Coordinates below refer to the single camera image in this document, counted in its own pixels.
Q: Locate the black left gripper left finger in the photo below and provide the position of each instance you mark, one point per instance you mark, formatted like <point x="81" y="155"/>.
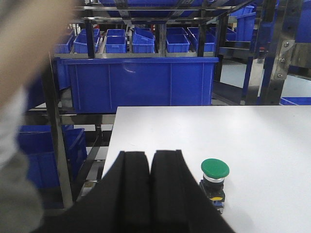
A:
<point x="119" y="203"/>

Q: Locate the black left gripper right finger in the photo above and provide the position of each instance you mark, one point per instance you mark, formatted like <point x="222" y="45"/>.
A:
<point x="177" y="202"/>

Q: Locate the green mushroom push button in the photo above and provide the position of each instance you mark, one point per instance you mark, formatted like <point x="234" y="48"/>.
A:
<point x="214" y="173"/>

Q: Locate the person forearm grey sleeve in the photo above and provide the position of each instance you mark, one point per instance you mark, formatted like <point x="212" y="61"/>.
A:
<point x="28" y="30"/>

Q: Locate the blue bin lower left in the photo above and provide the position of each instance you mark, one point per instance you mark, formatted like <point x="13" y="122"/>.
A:
<point x="36" y="142"/>

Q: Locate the large blue plastic bin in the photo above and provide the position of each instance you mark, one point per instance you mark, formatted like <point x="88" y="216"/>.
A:
<point x="103" y="85"/>

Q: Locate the tilted small blue bin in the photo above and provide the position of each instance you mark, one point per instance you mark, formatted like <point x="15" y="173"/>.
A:
<point x="143" y="41"/>

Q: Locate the steel shelving rack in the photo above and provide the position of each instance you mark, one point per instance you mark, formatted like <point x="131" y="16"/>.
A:
<point x="269" y="35"/>

